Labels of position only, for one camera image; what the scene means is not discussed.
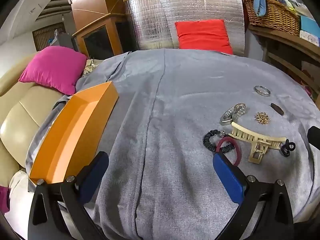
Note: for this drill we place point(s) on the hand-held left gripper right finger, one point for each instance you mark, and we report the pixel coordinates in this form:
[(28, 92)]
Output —
[(228, 177)]

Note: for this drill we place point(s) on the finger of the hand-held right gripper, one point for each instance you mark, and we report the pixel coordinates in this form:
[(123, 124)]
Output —
[(314, 137)]

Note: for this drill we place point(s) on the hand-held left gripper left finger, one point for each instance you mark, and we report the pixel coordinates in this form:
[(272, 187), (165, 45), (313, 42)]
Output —
[(93, 177)]

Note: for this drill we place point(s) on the black scrunchie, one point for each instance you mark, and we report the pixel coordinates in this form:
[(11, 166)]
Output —
[(207, 141)]

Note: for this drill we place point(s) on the cream hair claw clip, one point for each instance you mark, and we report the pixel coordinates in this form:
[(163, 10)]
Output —
[(250, 136)]

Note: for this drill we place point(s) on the orange cardboard box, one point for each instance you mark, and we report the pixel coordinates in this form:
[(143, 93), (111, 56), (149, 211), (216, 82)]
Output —
[(75, 130)]

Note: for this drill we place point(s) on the gold brooch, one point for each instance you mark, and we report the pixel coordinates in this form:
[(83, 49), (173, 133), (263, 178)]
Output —
[(262, 118)]

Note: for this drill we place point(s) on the silver wristwatch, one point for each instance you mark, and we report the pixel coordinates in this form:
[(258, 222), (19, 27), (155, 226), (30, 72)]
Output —
[(237, 110)]

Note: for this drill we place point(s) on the silver bangle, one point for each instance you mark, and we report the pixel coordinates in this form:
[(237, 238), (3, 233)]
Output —
[(262, 93)]

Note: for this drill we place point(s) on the grey blanket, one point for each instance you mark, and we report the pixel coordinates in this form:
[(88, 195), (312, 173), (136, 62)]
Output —
[(175, 105)]

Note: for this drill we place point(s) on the magenta cloth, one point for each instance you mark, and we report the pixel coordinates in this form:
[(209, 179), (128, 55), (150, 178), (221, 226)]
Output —
[(3, 200)]

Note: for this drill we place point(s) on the beige leather sofa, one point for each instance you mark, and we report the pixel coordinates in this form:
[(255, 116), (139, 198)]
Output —
[(22, 112)]

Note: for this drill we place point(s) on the wooden shelf unit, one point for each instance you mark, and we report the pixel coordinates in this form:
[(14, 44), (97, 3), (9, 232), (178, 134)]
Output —
[(282, 42)]

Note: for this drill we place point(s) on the beige crumpled cloth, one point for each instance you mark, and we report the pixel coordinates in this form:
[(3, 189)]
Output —
[(90, 67)]

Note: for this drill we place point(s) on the blue paper box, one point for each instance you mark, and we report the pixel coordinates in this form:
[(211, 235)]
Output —
[(307, 25)]

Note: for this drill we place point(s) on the magenta pillow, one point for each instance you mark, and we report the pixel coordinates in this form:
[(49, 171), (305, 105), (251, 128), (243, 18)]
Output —
[(55, 67)]

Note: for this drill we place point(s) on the wicker basket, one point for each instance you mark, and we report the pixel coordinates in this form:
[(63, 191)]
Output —
[(272, 17)]

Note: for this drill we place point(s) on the wooden glass-door cabinet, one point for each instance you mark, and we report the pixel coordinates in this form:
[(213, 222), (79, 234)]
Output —
[(100, 37)]

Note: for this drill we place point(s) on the red cushion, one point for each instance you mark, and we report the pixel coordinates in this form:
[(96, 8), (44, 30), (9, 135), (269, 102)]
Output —
[(203, 35)]

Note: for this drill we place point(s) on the wooden lattice screen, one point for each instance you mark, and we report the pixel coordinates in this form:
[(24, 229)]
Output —
[(42, 37)]

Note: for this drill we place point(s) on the silver insulated bag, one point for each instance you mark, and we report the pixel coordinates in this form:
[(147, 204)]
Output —
[(150, 22)]

